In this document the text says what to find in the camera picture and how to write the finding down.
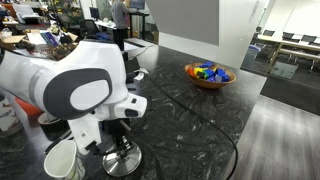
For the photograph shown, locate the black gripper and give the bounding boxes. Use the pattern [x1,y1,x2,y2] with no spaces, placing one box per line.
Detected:
[87,118,130,159]

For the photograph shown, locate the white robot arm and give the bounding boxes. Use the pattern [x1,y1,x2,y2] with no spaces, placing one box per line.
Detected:
[0,40,147,155]

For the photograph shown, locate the white paper cup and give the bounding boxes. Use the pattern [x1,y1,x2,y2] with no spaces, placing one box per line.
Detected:
[44,140,85,180]

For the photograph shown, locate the white paper tag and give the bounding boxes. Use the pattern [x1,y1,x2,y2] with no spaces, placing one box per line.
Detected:
[134,68,149,81]

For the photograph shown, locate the white lidded canister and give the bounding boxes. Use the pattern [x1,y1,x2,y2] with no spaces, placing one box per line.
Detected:
[0,94,23,138]

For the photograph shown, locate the black office chair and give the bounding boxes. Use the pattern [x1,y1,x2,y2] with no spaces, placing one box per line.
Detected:
[79,19,99,39]

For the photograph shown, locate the colourful toy blocks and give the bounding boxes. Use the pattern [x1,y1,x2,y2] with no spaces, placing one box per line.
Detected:
[187,62,230,83]

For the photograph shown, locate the wooden bowl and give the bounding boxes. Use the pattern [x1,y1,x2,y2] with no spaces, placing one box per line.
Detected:
[184,62,236,89]

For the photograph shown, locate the standing person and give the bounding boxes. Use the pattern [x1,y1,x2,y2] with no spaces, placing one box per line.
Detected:
[112,0,129,51]

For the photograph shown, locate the wooden meeting table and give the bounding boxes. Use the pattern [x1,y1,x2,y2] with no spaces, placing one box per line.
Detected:
[257,35,320,73]

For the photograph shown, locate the black power cable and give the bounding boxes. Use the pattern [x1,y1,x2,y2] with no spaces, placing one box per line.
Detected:
[143,74,240,180]

